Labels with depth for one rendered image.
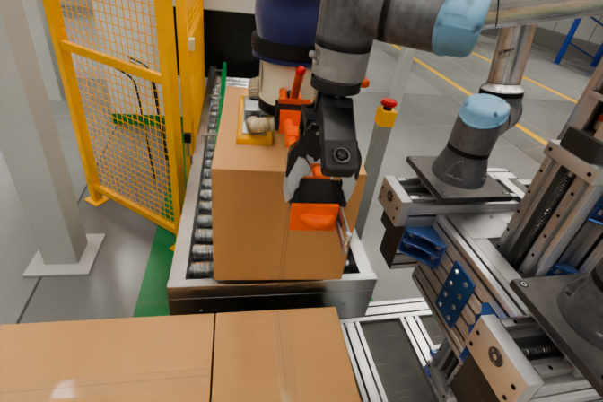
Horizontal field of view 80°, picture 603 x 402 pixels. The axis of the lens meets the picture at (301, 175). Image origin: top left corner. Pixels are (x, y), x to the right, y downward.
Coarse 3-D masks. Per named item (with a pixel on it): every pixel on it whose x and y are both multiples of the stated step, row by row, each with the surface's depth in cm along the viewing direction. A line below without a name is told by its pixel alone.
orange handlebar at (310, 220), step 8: (368, 80) 117; (280, 96) 98; (288, 120) 84; (288, 128) 79; (296, 128) 80; (288, 136) 77; (296, 136) 82; (288, 144) 75; (320, 176) 65; (304, 216) 55; (312, 216) 55; (320, 216) 55; (328, 216) 56; (304, 224) 56; (312, 224) 55; (320, 224) 55; (328, 224) 55
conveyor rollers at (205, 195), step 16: (240, 80) 302; (208, 144) 203; (208, 160) 189; (208, 176) 181; (208, 192) 166; (208, 208) 159; (208, 224) 152; (208, 240) 146; (208, 256) 137; (192, 272) 129; (208, 272) 130
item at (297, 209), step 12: (300, 180) 60; (312, 180) 61; (324, 180) 61; (300, 192) 57; (312, 192) 58; (324, 192) 58; (300, 204) 55; (312, 204) 55; (324, 204) 56; (336, 204) 56; (300, 216) 56; (336, 216) 57; (300, 228) 57; (312, 228) 57
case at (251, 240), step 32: (224, 128) 107; (224, 160) 92; (256, 160) 94; (224, 192) 93; (256, 192) 94; (224, 224) 98; (256, 224) 100; (288, 224) 101; (352, 224) 103; (224, 256) 105; (256, 256) 106; (288, 256) 107; (320, 256) 109
